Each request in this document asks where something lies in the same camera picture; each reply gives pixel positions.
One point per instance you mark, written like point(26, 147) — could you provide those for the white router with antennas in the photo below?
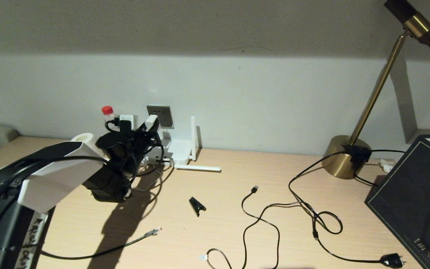
point(179, 151)

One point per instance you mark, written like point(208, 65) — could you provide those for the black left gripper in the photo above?
point(121, 149)

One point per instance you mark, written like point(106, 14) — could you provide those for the small white connector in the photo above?
point(386, 166)

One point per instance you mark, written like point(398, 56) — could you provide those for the black square switch box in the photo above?
point(357, 154)

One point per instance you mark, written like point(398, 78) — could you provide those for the white toilet paper roll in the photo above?
point(84, 138)

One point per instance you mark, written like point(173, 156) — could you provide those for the clear water bottle red cap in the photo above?
point(107, 110)

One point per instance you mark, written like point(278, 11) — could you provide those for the brass desk lamp dark shade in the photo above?
point(343, 160)

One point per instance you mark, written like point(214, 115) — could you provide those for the small black clip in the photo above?
point(197, 204)

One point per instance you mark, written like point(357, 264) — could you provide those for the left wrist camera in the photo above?
point(127, 117)

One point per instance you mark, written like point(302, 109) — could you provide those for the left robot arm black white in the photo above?
point(58, 175)

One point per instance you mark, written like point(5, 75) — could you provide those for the grey wall socket plate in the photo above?
point(165, 116)

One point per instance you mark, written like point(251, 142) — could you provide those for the black box with bag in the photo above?
point(405, 194)

